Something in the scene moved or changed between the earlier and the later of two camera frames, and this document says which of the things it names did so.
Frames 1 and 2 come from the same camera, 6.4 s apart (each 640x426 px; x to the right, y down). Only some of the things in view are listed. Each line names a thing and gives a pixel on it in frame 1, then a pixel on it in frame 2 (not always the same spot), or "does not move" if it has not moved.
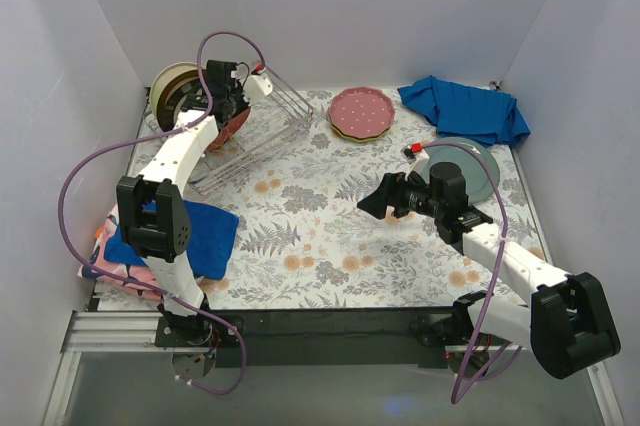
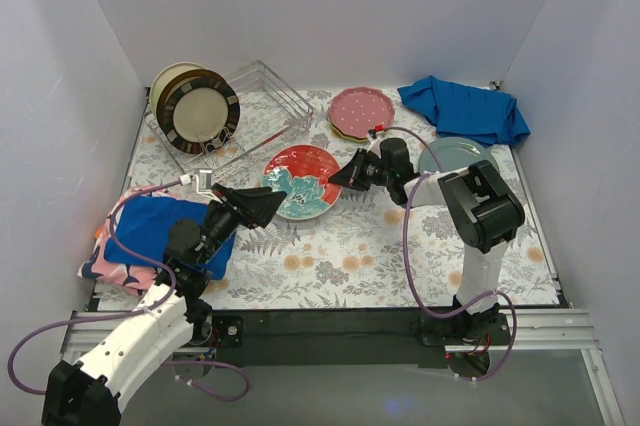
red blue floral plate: [229, 129] to [302, 172]
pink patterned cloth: [98, 261] does not move
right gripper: [392, 196] to [363, 170]
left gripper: [226, 102] to [236, 204]
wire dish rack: [272, 122] does not move
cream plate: [165, 74] does not move
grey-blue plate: [474, 170] does not move
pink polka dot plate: [362, 112] does not move
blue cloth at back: [485, 116] does not move
